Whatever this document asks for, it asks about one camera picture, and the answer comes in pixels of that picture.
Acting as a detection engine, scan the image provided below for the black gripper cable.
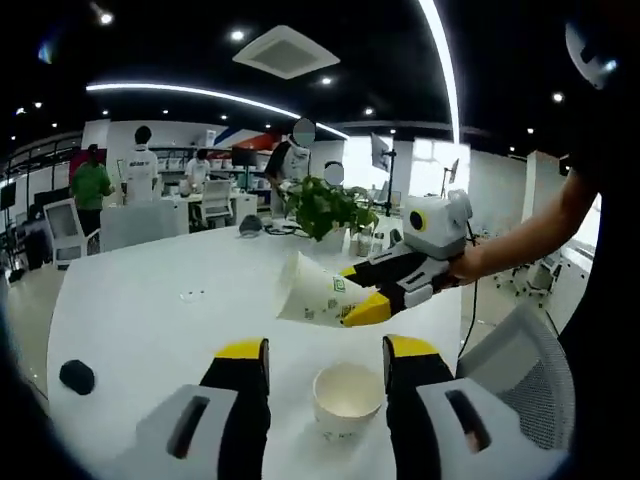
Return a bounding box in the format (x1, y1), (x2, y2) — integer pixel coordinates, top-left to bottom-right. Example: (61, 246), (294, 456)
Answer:
(457, 219), (481, 359)

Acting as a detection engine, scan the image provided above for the person's right hand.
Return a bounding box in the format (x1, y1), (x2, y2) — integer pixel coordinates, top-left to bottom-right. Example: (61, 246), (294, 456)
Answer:
(447, 246), (495, 287)

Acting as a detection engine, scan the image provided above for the small black object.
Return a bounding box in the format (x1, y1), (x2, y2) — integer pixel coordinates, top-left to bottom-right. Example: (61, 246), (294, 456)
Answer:
(58, 358), (96, 396)

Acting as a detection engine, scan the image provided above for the ceiling air vent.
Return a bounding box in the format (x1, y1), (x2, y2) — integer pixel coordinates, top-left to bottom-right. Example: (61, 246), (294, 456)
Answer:
(232, 24), (341, 80)

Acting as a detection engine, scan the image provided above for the grey mesh office chair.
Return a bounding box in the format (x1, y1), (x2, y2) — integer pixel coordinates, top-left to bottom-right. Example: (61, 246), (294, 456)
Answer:
(457, 302), (576, 451)

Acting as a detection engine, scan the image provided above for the straight ceiling light strip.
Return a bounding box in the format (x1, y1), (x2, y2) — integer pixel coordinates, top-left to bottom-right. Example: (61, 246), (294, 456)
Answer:
(417, 0), (461, 146)

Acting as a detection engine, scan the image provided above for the white worn device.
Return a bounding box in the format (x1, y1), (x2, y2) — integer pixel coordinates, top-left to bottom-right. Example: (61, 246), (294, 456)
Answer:
(564, 14), (621, 91)

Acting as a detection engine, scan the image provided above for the person's black shirt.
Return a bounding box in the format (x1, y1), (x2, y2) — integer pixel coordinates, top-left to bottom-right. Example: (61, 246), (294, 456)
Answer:
(559, 74), (636, 451)

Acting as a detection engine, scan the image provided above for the green potted plant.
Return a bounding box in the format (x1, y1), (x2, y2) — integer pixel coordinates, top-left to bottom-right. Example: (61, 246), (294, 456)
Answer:
(283, 174), (381, 256)

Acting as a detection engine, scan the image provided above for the monitor on black stand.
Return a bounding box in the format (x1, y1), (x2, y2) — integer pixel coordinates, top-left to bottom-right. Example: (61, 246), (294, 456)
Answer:
(369, 132), (401, 219)

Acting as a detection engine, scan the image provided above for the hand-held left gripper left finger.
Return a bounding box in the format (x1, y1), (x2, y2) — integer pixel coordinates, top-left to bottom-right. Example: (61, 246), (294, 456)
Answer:
(112, 337), (272, 480)

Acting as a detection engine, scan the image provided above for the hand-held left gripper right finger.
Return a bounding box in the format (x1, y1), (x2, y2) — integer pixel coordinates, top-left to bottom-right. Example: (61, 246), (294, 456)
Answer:
(382, 334), (557, 480)

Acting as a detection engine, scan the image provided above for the white table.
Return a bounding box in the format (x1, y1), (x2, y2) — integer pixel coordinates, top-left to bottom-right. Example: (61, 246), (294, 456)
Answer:
(47, 224), (464, 480)

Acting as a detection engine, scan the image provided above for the white office chair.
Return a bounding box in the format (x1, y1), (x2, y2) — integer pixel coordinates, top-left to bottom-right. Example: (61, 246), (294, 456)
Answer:
(43, 198), (89, 269)
(199, 179), (235, 229)

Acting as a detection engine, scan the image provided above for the curved ceiling light strip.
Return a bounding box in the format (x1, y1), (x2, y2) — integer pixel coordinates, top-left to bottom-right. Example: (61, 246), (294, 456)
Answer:
(85, 82), (351, 140)

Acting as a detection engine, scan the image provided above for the white printed paper cup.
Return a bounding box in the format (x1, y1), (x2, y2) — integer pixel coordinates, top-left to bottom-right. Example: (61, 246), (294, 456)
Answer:
(275, 251), (376, 329)

